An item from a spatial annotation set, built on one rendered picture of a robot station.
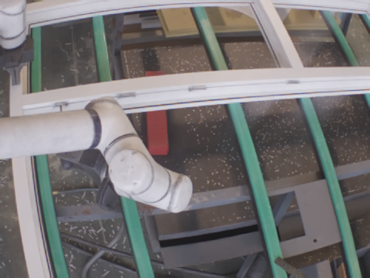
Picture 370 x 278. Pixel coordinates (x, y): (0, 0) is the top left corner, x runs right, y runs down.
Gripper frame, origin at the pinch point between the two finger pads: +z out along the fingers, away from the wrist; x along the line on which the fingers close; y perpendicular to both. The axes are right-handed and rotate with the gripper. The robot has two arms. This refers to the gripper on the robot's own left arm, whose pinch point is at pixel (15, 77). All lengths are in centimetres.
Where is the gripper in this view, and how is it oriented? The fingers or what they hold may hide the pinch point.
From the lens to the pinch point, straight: 174.9
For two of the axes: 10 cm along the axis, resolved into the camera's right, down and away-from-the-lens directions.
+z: -0.9, 5.8, 8.1
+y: -2.0, -8.1, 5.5
